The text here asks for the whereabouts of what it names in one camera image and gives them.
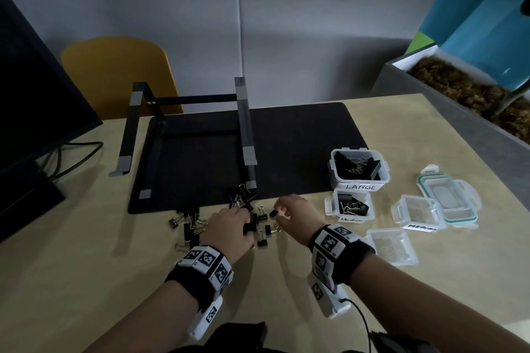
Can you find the person's right hand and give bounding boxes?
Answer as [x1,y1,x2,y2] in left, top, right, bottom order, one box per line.
[274,194,328,247]

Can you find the person's left hand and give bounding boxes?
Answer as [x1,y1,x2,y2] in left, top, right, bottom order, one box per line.
[200,207,256,266]

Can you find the pile of black binder clips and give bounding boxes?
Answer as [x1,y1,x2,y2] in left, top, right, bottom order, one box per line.
[167,184,282,252]

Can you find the heap of medium binder clips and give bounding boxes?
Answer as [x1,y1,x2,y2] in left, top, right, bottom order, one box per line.
[337,194,369,217]

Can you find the container labelled large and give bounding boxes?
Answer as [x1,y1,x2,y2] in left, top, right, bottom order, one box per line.
[329,148,391,192]

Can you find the heap of large binder clips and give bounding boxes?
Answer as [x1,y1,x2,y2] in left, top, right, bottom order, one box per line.
[334,152,381,180]

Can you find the person's left forearm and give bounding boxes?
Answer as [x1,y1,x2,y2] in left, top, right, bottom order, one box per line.
[82,280,199,353]

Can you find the person's right forearm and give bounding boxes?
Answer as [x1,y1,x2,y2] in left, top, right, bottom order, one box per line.
[352,253,530,353]

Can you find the person's black clothing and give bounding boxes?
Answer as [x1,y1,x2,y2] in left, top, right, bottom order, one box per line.
[169,322,439,353]

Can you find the grey planter with moss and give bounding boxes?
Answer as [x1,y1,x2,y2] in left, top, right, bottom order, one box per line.
[370,44,530,211]

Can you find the left wrist marker band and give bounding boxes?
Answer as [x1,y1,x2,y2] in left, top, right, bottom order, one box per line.
[165,245,235,312]

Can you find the wrist marker band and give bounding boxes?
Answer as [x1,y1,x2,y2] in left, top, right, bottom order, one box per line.
[308,223,377,291]
[165,245,235,312]

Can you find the right wrist marker band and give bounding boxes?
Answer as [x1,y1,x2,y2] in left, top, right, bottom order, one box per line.
[308,223,377,291]

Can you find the black desk mat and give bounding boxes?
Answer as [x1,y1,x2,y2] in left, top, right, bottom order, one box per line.
[128,102,369,215]

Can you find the black metal laptop stand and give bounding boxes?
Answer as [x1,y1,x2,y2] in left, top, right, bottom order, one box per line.
[109,77,258,192]

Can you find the clear lid with green seal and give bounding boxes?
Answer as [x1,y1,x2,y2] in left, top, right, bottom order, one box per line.
[416,164,482,229]

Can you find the yellow chair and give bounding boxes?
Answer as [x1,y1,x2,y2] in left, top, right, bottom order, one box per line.
[61,36,184,120]

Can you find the brown moss filling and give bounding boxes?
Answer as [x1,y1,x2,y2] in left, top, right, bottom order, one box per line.
[407,55,530,142]

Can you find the black computer monitor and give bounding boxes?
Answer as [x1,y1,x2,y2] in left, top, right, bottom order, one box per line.
[0,0,103,242]

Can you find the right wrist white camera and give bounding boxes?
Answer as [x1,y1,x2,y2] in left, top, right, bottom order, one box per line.
[307,274,352,319]

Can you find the wrist white camera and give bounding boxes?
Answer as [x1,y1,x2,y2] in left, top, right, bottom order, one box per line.
[307,274,352,319]
[187,295,224,341]

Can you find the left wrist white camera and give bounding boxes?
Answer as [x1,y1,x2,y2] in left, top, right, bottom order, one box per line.
[187,295,224,341]

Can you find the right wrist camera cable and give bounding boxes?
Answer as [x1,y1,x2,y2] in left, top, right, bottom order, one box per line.
[339,298,372,353]

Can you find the black monitor cables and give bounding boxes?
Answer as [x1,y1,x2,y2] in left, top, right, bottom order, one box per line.
[41,141,104,182]

